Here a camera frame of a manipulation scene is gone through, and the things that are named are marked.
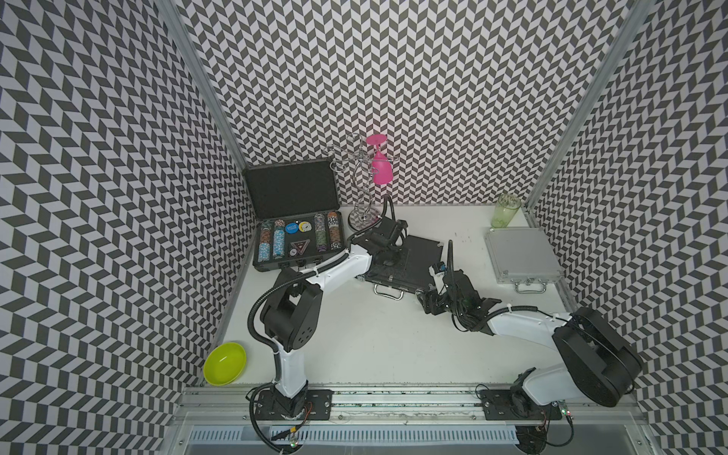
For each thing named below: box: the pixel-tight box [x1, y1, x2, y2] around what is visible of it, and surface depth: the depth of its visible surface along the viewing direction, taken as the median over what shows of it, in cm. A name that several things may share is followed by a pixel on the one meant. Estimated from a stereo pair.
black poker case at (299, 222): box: [241, 158, 346, 273], surface depth 107 cm
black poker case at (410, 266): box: [355, 234, 444, 301], surface depth 93 cm
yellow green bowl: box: [202, 342, 247, 387], surface depth 78 cm
